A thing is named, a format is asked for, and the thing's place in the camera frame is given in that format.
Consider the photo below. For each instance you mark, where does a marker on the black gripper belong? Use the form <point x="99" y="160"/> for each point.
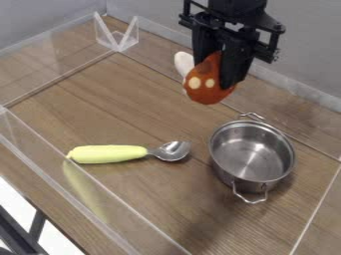
<point x="236" y="27"/>

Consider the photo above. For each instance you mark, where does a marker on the clear acrylic barrier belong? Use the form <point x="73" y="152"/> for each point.
<point x="72" y="94"/>

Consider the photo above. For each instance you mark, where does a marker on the silver pot with handles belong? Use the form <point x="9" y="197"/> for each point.
<point x="251" y="157"/>

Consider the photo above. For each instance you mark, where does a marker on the yellow-handled metal scoop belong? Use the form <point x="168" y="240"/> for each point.
<point x="92" y="154"/>

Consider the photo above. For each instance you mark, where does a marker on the red toy mushroom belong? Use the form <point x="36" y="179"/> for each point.
<point x="200" y="81"/>

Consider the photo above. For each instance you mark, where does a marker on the black table leg frame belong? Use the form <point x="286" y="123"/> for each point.
<point x="21" y="242"/>

